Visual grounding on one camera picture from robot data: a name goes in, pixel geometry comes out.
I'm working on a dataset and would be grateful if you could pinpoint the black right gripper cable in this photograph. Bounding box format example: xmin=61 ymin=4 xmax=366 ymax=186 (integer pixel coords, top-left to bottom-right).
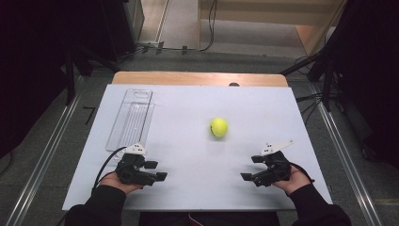
xmin=289 ymin=162 xmax=316 ymax=184

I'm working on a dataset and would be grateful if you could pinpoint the black stand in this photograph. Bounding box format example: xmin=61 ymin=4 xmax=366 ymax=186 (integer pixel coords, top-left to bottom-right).
xmin=62 ymin=43 xmax=121 ymax=106
xmin=279 ymin=48 xmax=334 ymax=112

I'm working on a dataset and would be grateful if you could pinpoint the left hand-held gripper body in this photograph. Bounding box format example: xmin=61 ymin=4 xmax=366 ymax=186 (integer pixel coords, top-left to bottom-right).
xmin=114 ymin=142 xmax=158 ymax=186

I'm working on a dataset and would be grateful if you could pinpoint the wooden furniture frame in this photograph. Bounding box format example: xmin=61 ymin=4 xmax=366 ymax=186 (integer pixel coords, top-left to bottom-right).
xmin=197 ymin=0 xmax=347 ymax=57

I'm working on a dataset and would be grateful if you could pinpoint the person's right hand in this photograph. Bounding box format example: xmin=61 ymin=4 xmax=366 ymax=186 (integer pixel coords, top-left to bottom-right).
xmin=271 ymin=165 xmax=312 ymax=197

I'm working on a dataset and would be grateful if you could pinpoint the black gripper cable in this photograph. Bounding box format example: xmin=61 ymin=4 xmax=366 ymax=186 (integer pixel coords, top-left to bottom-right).
xmin=91 ymin=145 xmax=128 ymax=193
xmin=289 ymin=162 xmax=316 ymax=184

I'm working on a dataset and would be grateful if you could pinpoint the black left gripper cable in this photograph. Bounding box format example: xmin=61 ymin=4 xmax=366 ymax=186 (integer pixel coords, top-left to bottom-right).
xmin=91 ymin=145 xmax=128 ymax=193

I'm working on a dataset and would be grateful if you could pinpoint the metal floor rail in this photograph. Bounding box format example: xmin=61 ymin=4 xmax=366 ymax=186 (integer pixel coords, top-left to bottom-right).
xmin=309 ymin=84 xmax=384 ymax=226
xmin=5 ymin=92 xmax=83 ymax=226

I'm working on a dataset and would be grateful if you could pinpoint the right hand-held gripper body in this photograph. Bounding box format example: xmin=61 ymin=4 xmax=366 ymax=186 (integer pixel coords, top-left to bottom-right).
xmin=250 ymin=139 xmax=295 ymax=188

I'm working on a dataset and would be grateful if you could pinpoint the black hanging cable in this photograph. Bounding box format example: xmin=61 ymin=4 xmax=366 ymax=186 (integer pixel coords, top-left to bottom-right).
xmin=175 ymin=0 xmax=219 ymax=53

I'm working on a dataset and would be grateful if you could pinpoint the person's left hand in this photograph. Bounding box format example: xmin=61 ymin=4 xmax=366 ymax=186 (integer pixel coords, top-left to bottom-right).
xmin=99 ymin=171 xmax=144 ymax=195

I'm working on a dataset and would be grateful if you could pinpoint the clear plastic tray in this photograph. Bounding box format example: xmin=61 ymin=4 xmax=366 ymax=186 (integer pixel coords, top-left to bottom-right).
xmin=105 ymin=88 xmax=155 ymax=153

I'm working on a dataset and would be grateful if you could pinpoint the yellow tennis ball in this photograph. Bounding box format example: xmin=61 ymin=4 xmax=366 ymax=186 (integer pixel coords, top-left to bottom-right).
xmin=209 ymin=117 xmax=230 ymax=138

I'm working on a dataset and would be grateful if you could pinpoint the bundle of black floor cables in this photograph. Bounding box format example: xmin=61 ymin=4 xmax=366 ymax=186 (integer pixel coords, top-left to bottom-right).
xmin=295 ymin=92 xmax=325 ymax=125

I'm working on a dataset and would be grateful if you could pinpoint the dark curtain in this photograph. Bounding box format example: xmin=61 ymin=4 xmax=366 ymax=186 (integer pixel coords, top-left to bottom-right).
xmin=0 ymin=0 xmax=146 ymax=159
xmin=323 ymin=0 xmax=399 ymax=169

